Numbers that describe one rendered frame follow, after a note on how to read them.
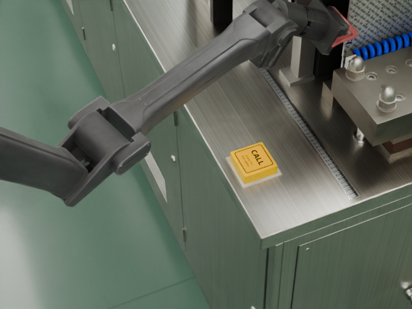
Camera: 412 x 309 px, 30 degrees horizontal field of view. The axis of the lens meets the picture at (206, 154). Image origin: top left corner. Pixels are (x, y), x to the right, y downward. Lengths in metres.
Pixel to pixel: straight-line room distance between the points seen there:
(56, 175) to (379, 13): 0.75
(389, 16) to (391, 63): 0.09
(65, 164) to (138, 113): 0.16
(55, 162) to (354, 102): 0.65
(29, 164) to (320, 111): 0.78
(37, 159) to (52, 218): 1.62
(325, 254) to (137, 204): 1.16
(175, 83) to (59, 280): 1.36
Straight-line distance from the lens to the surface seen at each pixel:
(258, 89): 1.64
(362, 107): 1.44
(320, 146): 1.54
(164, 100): 1.18
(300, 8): 1.41
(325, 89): 1.61
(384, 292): 1.84
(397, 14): 1.57
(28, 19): 3.39
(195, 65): 1.22
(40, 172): 1.02
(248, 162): 1.47
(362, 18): 1.52
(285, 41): 1.34
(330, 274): 1.63
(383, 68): 1.53
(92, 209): 2.60
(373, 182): 1.49
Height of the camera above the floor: 2.03
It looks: 48 degrees down
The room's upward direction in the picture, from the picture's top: 2 degrees counter-clockwise
